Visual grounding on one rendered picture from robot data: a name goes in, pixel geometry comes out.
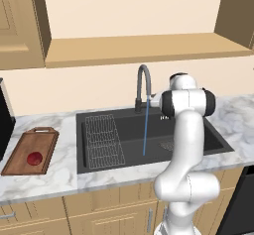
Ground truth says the black dishwasher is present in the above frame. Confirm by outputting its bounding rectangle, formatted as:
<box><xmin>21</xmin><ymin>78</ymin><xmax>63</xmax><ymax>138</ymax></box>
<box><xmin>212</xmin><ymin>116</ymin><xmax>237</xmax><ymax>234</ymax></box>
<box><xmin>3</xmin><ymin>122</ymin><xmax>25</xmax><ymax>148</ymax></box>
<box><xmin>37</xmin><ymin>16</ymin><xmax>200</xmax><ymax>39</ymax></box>
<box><xmin>215</xmin><ymin>165</ymin><xmax>254</xmax><ymax>235</ymax></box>

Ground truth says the grey curved sink faucet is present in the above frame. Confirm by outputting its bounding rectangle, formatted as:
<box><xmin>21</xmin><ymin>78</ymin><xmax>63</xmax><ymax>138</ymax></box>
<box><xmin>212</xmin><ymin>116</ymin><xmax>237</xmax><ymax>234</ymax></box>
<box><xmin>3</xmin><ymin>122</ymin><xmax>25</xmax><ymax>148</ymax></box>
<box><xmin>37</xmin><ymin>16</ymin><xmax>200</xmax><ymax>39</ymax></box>
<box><xmin>133</xmin><ymin>63</ymin><xmax>157</xmax><ymax>114</ymax></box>

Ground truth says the dark grey sink basin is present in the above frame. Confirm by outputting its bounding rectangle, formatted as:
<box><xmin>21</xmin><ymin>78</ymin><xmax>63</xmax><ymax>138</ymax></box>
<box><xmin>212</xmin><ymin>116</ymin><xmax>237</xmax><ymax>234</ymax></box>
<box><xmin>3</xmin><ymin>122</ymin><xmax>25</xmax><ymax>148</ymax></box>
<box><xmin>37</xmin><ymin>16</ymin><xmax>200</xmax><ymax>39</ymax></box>
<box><xmin>75</xmin><ymin>104</ymin><xmax>236</xmax><ymax>176</ymax></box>

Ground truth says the grey wire sink rack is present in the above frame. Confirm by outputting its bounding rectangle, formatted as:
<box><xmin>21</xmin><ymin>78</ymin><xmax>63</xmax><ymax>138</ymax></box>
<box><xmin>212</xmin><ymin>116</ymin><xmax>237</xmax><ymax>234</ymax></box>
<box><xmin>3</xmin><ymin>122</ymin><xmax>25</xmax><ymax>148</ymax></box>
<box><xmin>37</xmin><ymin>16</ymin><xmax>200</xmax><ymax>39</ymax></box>
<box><xmin>84</xmin><ymin>113</ymin><xmax>127</xmax><ymax>171</ymax></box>

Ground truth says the black countertop appliance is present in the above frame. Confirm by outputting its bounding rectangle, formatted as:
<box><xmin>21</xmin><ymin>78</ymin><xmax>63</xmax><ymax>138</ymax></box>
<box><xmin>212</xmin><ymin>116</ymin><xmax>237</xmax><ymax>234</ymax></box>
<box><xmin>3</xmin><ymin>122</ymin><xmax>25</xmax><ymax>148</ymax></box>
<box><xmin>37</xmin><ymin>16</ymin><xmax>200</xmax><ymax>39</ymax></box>
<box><xmin>0</xmin><ymin>77</ymin><xmax>17</xmax><ymax>163</ymax></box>

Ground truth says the tan wooden shelf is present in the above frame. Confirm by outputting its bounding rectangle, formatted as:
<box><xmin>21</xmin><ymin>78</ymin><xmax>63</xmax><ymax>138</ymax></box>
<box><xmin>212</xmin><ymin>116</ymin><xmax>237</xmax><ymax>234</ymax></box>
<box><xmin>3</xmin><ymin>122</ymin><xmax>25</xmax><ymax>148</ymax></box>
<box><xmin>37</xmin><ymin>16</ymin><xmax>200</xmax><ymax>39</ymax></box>
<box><xmin>44</xmin><ymin>32</ymin><xmax>254</xmax><ymax>69</ymax></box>

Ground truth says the tan wall cupboard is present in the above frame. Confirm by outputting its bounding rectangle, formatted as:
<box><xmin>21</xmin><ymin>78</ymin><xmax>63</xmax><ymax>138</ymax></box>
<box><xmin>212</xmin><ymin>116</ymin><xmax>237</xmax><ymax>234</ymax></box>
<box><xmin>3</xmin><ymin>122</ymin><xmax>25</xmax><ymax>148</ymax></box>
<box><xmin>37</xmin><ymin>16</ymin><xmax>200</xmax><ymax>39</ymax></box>
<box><xmin>0</xmin><ymin>0</ymin><xmax>53</xmax><ymax>71</ymax></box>
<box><xmin>213</xmin><ymin>0</ymin><xmax>254</xmax><ymax>51</ymax></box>

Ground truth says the tan drawer front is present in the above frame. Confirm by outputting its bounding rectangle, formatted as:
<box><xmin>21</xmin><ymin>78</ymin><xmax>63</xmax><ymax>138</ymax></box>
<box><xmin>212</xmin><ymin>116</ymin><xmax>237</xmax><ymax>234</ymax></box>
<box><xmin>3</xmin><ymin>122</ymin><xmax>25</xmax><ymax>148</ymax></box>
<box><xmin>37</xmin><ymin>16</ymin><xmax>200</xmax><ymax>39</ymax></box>
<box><xmin>0</xmin><ymin>195</ymin><xmax>69</xmax><ymax>235</ymax></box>

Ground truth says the blue water stream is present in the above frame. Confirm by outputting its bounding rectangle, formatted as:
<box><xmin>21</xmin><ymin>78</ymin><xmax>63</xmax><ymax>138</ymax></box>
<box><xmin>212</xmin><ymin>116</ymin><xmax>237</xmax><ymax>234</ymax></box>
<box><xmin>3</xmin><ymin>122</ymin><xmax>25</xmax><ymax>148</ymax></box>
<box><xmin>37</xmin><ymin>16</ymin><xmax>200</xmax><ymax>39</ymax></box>
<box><xmin>142</xmin><ymin>100</ymin><xmax>151</xmax><ymax>157</ymax></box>

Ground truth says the grey sink drain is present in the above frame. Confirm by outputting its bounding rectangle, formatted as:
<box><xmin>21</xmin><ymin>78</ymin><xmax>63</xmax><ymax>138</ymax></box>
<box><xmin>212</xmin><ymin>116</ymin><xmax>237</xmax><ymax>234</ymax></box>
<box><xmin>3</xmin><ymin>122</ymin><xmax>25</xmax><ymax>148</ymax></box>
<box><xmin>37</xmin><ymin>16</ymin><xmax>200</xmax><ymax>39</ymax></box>
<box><xmin>159</xmin><ymin>139</ymin><xmax>176</xmax><ymax>152</ymax></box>

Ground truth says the wooden cutting board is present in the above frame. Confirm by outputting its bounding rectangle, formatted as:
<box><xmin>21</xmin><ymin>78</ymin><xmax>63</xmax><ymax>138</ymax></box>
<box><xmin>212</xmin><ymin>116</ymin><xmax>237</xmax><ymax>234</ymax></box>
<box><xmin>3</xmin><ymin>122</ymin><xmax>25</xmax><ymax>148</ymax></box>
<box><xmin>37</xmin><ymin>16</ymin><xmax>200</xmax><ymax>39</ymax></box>
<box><xmin>0</xmin><ymin>126</ymin><xmax>61</xmax><ymax>176</ymax></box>

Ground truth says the silver drawer handle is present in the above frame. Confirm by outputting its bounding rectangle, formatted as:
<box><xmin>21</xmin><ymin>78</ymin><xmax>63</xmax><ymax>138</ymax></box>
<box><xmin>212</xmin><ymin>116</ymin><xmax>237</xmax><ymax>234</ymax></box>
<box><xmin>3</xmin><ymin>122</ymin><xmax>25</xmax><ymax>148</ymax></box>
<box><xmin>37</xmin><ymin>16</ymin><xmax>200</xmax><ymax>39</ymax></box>
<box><xmin>0</xmin><ymin>211</ymin><xmax>17</xmax><ymax>221</ymax></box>

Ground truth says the red round fruit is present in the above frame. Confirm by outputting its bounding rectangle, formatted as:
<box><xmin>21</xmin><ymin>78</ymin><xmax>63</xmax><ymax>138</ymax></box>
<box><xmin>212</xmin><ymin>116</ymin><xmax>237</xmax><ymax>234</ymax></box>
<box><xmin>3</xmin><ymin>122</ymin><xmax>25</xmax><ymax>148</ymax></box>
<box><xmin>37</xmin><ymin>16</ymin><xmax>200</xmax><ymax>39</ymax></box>
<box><xmin>26</xmin><ymin>151</ymin><xmax>44</xmax><ymax>167</ymax></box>

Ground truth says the silver cupboard door handle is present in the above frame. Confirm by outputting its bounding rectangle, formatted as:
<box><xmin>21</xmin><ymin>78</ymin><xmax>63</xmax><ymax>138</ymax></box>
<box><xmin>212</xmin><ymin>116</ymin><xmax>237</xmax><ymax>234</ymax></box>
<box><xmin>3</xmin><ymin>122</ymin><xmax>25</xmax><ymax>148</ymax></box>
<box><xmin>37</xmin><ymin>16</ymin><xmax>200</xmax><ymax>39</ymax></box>
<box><xmin>147</xmin><ymin>207</ymin><xmax>154</xmax><ymax>234</ymax></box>

